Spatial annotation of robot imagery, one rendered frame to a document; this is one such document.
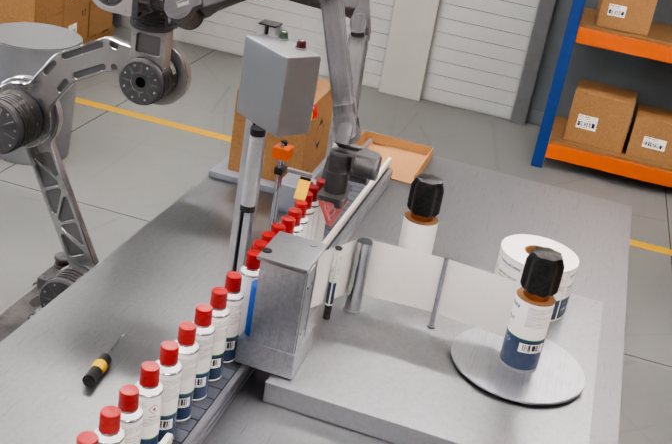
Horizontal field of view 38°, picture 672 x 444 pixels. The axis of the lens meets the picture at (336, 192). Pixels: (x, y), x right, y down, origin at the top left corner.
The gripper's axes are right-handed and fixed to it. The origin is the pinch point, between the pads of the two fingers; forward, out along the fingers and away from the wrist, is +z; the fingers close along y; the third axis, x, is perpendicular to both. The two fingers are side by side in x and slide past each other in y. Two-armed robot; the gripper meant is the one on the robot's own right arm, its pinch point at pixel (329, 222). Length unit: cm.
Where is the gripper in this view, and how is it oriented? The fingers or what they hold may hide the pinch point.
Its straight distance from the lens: 249.3
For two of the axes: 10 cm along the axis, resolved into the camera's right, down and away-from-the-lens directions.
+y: 2.8, -3.6, 8.9
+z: -1.5, 9.0, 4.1
